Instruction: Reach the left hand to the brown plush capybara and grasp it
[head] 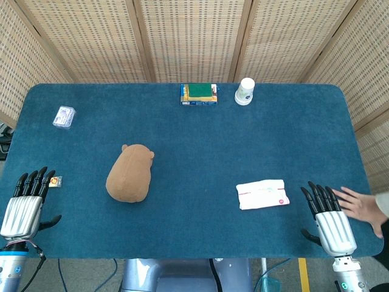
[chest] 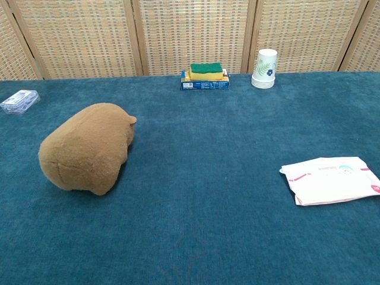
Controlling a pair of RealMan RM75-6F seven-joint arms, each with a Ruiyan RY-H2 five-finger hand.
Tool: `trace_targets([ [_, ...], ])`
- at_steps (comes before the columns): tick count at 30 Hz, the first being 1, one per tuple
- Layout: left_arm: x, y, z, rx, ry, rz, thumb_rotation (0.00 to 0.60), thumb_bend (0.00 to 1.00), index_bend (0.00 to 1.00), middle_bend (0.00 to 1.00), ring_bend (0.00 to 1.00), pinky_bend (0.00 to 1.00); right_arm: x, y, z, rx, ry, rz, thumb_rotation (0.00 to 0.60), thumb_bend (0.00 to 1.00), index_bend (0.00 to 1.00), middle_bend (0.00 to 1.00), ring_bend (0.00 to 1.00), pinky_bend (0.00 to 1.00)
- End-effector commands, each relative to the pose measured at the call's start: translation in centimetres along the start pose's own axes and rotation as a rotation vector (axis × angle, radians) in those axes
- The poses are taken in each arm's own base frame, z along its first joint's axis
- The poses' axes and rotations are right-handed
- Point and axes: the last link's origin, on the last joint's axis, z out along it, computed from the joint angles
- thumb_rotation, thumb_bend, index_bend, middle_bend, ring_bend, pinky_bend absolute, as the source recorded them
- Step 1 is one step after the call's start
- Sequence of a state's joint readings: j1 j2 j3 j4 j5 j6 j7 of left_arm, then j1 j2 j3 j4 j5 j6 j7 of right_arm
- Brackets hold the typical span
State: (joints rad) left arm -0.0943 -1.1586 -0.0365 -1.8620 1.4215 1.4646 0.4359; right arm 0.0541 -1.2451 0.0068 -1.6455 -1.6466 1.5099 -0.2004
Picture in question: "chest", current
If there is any blue table cloth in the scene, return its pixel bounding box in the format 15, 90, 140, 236
0, 70, 380, 285

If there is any brown plush toy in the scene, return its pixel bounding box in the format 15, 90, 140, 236
38, 102, 138, 197

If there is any green and yellow sponge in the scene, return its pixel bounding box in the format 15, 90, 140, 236
189, 62, 224, 81

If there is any clear plastic case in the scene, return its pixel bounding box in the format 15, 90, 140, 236
0, 90, 41, 115

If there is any woven folding screen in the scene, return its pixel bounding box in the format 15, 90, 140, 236
0, 0, 380, 81

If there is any stack of floral paper cups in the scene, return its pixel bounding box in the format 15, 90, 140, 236
251, 49, 278, 89

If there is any white pink tissue pack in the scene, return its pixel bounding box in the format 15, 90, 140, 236
278, 156, 380, 207

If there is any blue cardboard box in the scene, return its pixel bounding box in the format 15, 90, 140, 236
180, 68, 231, 91

